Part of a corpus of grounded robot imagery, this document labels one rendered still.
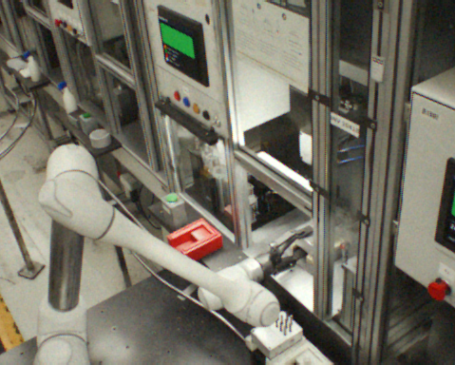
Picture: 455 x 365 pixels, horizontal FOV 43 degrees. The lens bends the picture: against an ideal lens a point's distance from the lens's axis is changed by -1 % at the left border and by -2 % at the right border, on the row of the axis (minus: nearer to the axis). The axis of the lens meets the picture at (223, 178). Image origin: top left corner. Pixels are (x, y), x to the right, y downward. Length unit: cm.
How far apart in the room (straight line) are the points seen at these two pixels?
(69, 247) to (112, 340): 54
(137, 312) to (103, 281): 117
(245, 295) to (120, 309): 77
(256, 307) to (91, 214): 51
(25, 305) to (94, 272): 42
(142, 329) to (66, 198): 84
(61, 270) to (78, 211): 38
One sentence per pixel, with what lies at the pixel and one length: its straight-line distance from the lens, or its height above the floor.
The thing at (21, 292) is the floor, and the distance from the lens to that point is 353.
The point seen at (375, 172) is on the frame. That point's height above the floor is 155.
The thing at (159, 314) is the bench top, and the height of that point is 68.
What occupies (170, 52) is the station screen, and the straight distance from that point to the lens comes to 188.
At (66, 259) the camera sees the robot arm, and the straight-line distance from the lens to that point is 180.
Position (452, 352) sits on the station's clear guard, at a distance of 149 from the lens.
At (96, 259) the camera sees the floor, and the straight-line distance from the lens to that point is 356.
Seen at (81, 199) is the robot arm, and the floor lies 147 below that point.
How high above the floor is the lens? 231
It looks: 35 degrees down
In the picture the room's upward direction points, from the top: 6 degrees counter-clockwise
